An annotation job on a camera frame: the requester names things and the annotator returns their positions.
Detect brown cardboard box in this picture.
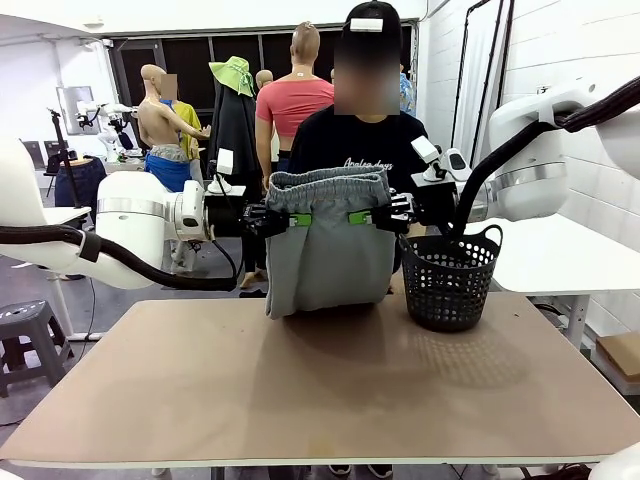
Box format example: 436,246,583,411
594,331,640,385

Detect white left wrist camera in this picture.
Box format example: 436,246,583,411
207,147,247,197

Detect black camera tripod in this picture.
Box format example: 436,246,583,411
46,106,82,210

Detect person in black t-shirt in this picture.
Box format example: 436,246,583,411
286,34,434,236

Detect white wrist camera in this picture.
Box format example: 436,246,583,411
207,147,247,197
410,135,448,182

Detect bare-chested tan mannequin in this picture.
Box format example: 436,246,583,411
136,63,212,275

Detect large white side table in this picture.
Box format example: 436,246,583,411
467,212,640,351

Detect mannequin in black coat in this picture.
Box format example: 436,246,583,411
206,82,274,290

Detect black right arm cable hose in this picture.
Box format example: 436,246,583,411
451,76,640,237

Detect grey training pants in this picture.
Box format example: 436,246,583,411
263,167,397,321

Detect green bucket hat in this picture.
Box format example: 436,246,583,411
208,55,258,99

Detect black backdrop stand pole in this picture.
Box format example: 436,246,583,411
452,0,517,151

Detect mannequin with red top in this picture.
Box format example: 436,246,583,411
254,21,335,174

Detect black floor cables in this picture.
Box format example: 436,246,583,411
522,462,601,480

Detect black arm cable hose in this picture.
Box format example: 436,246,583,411
451,76,640,237
0,224,239,293

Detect mannequin in floral shirt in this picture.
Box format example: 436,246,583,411
399,69,418,119

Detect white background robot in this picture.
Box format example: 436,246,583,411
74,99,140,164

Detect person in yellow shirt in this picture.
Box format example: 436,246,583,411
159,73,204,166

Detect black perforated plastic basket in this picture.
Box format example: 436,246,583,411
398,224,504,333

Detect dark blue jeans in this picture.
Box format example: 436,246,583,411
54,156,108,209

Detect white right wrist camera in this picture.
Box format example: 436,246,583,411
410,135,448,182

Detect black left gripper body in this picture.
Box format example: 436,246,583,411
211,203,252,241

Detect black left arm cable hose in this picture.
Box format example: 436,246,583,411
0,224,239,293

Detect black cap with white tag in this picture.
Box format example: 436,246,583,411
344,0,403,37

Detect grey plastic stool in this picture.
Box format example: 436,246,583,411
0,299,76,399

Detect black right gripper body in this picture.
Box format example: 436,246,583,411
413,185,458,229

